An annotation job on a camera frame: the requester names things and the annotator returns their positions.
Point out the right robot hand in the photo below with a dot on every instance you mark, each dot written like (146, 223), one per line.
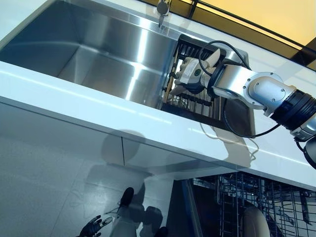
(191, 74)

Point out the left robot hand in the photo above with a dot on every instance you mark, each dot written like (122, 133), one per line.
(90, 230)

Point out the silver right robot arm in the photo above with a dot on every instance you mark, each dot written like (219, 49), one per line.
(261, 91)

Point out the open built-in dishwasher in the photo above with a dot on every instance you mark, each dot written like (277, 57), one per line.
(182, 207)

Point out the black dish drying rack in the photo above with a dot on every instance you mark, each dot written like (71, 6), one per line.
(192, 103)

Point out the chrome kitchen faucet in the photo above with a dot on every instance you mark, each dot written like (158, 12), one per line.
(163, 8)

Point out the stainless steel sink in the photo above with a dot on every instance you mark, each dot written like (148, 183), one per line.
(98, 56)

